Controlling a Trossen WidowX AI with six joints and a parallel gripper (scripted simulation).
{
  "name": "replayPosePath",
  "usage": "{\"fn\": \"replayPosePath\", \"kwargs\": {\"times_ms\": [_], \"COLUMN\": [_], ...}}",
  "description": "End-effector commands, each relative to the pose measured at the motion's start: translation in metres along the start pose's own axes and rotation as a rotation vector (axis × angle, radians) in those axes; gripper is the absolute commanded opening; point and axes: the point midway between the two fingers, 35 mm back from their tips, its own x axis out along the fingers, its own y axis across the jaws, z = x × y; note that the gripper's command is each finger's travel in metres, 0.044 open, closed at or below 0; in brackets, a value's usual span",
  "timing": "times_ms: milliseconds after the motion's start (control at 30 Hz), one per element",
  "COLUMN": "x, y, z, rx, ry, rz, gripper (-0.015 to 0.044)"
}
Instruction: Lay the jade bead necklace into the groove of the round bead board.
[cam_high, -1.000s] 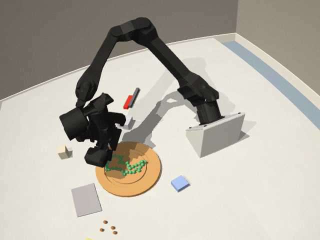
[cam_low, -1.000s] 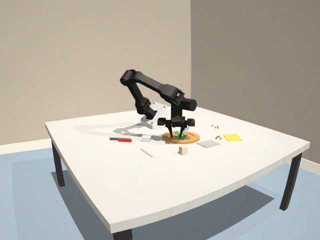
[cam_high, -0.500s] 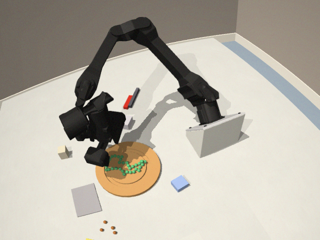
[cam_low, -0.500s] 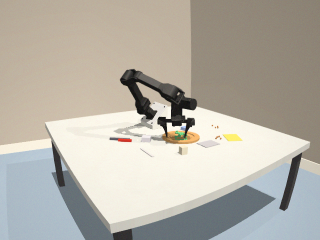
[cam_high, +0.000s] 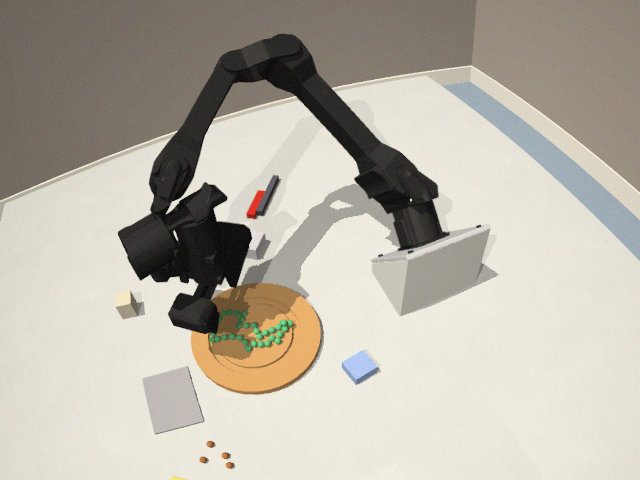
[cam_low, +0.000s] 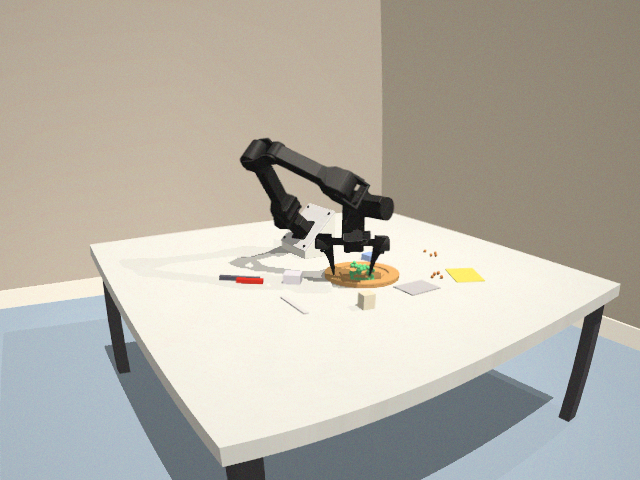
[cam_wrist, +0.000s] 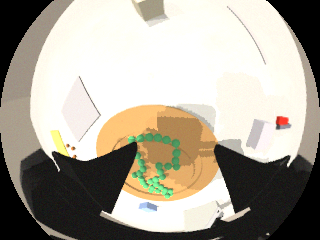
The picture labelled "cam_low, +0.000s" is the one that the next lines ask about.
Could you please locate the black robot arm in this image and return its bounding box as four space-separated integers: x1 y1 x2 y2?
240 138 394 253

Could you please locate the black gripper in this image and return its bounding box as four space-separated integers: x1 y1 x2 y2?
315 214 390 276

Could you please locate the orange round board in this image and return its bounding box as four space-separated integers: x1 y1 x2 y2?
325 262 399 288

